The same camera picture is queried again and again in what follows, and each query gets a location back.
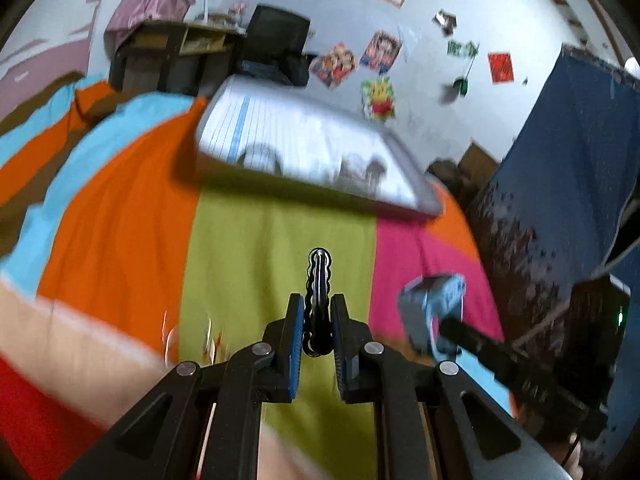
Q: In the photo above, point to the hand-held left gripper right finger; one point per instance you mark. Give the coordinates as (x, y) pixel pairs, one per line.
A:
(339, 355)

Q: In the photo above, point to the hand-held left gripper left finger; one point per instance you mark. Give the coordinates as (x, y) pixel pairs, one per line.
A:
(296, 345)

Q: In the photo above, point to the multicolour striped blanket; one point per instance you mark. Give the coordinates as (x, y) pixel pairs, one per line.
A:
(125, 210)

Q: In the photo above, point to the wooden desk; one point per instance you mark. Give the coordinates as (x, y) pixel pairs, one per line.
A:
(150, 40)

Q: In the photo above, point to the brown bag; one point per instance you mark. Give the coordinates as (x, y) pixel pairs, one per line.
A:
(445, 180)

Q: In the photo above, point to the red paper envelope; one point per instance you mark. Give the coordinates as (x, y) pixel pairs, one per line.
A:
(501, 68)

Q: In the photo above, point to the green paper decoration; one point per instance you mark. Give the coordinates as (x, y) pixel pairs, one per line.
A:
(462, 48)

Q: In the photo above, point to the pile of books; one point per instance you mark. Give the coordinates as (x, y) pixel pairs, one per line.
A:
(232, 15)

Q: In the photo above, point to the grey tray with grid paper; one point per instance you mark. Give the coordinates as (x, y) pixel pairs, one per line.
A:
(310, 135)

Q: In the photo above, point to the cartoon family poster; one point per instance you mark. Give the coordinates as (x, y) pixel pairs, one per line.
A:
(334, 65)

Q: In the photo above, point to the green wall hook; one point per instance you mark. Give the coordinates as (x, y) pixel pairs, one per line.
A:
(461, 86)

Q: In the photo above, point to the anime character poster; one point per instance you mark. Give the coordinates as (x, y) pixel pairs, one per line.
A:
(381, 51)

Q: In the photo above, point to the yellow bear poster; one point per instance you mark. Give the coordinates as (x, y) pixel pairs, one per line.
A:
(378, 99)

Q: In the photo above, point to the silver foil decoration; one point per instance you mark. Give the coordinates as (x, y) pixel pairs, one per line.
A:
(445, 21)

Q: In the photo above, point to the dark blue starry cloth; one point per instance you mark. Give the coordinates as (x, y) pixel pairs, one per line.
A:
(565, 160)

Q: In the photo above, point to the person's right forearm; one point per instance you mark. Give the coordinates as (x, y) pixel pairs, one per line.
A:
(567, 460)

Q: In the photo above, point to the black office chair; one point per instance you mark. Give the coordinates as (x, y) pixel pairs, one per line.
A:
(277, 35)

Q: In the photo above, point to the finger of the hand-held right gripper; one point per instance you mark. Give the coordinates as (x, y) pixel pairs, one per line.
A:
(475, 342)

